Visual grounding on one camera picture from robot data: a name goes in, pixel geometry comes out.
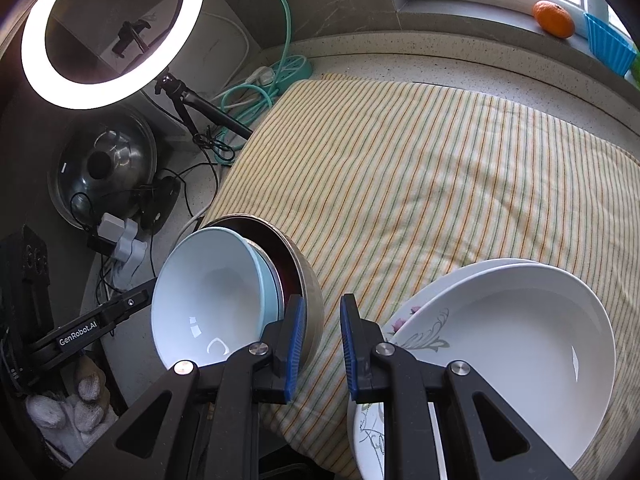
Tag floral plate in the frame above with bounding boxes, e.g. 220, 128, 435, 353
382, 258, 533, 340

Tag striped yellow towel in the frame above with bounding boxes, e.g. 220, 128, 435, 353
207, 75, 639, 479

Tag red steel bowl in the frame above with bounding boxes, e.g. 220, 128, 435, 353
235, 219, 303, 304

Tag large steel bowl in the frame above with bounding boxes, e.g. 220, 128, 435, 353
208, 214, 324, 372

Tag blue ribbed cup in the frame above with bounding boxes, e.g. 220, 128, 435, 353
584, 12, 637, 76

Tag light green ceramic bowl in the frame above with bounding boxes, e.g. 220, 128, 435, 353
151, 226, 284, 368

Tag teal round power strip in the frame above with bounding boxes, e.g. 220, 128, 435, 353
271, 54, 314, 92

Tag black light tripod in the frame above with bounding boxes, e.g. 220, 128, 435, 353
154, 72, 253, 140

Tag white power adapter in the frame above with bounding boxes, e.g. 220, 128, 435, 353
98, 212, 148, 290

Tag white plate grey pattern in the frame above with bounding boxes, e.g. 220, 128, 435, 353
349, 262, 616, 479

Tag green dish soap bottle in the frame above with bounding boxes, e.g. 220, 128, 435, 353
629, 54, 640, 86

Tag black pot lid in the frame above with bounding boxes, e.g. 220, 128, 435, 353
48, 105, 157, 230

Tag orange fruit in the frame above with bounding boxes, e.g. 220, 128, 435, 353
532, 0, 575, 39

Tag gloved left hand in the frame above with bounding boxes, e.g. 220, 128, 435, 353
25, 354, 118, 468

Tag white plug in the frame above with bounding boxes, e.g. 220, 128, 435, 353
245, 66, 276, 87

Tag green hose cable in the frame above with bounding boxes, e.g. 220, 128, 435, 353
211, 0, 302, 166

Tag ring light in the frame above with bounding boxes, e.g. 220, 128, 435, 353
21, 0, 204, 110

